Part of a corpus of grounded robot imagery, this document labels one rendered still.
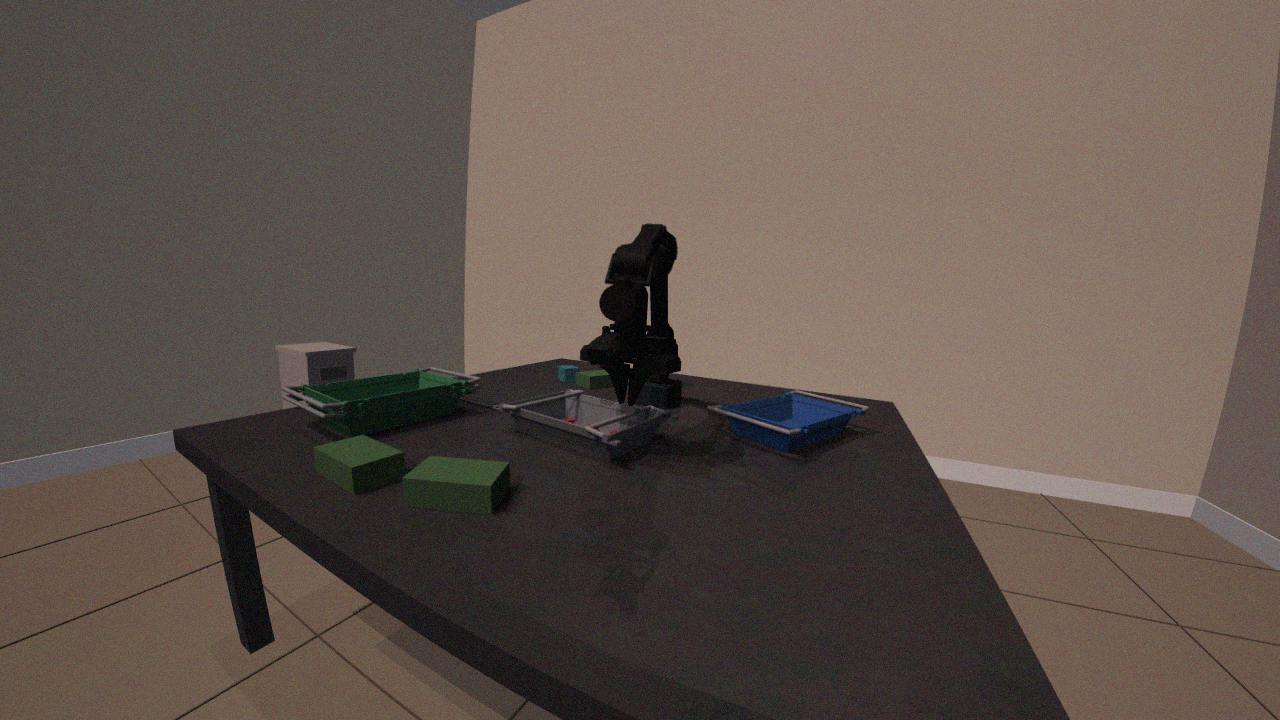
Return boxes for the green rectangular block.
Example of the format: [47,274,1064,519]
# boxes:
[314,434,406,495]
[402,455,509,515]
[575,370,614,389]

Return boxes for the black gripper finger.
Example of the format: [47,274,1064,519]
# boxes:
[600,364,630,404]
[626,369,652,406]

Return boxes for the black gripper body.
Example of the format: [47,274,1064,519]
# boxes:
[580,320,681,374]

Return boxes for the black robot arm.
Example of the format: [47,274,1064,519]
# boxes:
[585,223,678,366]

